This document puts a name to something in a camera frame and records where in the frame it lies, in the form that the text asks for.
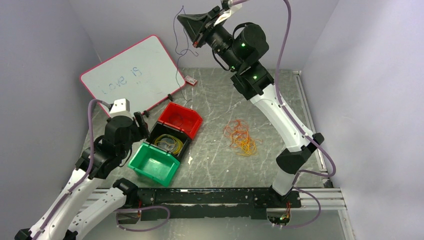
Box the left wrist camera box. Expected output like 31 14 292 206
109 98 132 118

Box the green plastic bin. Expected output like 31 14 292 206
127 143 180 187

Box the black base frame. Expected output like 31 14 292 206
123 187 302 221

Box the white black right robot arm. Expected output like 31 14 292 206
176 6 325 207

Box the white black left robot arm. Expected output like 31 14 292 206
14 110 149 240

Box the aluminium table edge rail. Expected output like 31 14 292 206
292 70 329 175

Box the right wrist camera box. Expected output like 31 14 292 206
213 0 245 27

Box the yellow green cable coil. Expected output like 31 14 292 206
152 133 185 156

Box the black plastic bin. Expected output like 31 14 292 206
145 121 192 163

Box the small red white box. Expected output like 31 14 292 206
184 75 198 87

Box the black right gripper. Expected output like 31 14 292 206
177 6 242 72

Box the red plastic bin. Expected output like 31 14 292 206
157 102 203 140

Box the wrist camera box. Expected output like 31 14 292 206
213 0 245 27
109 98 132 118

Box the pink framed whiteboard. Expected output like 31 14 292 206
80 35 186 113

